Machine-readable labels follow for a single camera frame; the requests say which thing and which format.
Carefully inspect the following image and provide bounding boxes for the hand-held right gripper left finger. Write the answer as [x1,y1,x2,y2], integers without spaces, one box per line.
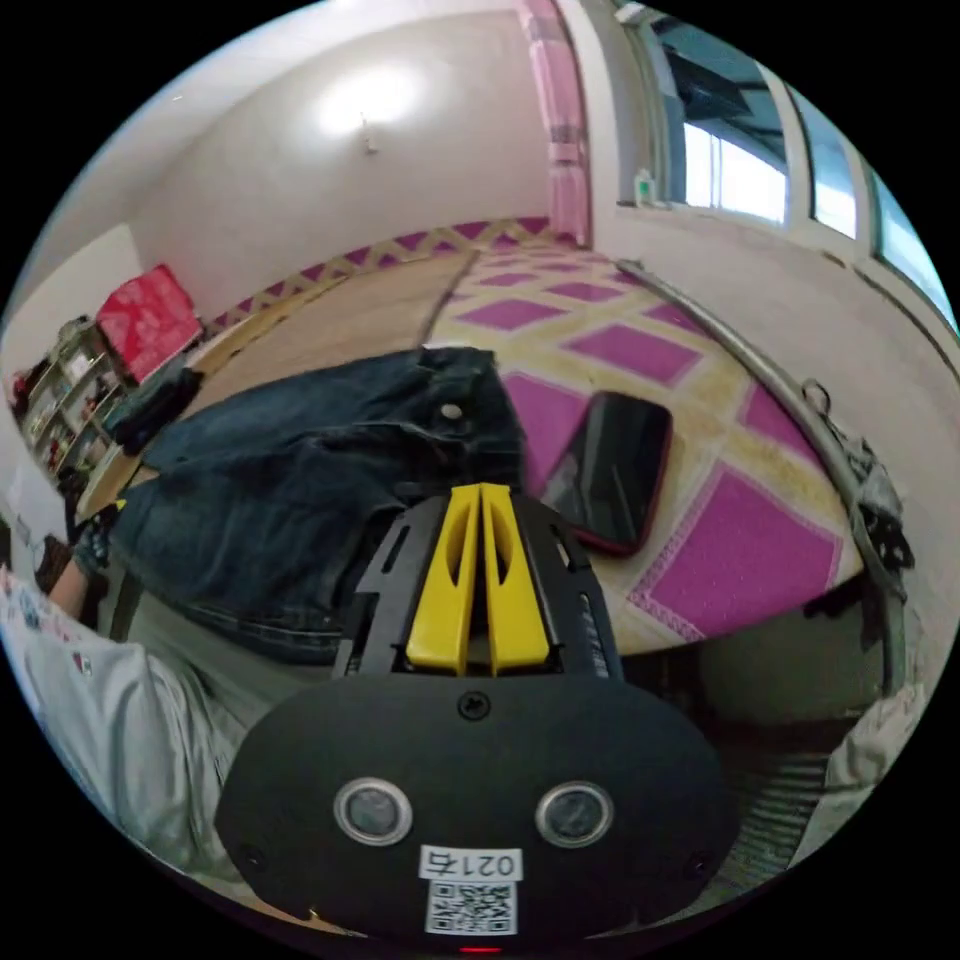
[407,483,482,674]

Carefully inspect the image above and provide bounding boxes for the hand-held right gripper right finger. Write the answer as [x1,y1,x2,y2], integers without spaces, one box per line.
[480,483,554,675]

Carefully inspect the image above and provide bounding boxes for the dark blue jeans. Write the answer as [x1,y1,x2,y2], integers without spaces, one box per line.
[110,346,543,666]

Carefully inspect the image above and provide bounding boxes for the person's left forearm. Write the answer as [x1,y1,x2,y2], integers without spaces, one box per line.
[44,556,88,610]

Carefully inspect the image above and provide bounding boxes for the person's left hand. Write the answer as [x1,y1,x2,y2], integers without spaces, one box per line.
[72,513,116,580]

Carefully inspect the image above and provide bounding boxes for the black smartphone in red case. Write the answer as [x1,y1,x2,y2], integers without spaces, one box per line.
[538,389,675,558]

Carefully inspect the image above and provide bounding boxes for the bed with purple diamond mat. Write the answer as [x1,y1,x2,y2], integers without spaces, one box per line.
[97,215,865,663]

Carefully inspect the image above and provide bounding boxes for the pile of clothes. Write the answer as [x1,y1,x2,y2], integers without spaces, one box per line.
[103,365,205,456]

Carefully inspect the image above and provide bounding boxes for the person's body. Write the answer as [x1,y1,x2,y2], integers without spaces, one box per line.
[0,566,260,890]

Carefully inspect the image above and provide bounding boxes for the shelf with clutter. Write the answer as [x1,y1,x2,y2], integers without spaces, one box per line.
[5,314,130,493]

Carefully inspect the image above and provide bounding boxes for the pink curtain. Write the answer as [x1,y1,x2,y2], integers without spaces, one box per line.
[523,0,595,247]

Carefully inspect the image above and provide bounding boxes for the window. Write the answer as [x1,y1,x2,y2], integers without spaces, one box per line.
[613,0,960,335]

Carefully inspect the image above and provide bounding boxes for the curved metal rail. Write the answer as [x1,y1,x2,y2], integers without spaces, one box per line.
[614,257,910,695]

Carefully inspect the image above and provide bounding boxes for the grey cloth on rail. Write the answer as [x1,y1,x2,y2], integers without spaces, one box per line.
[800,378,918,603]

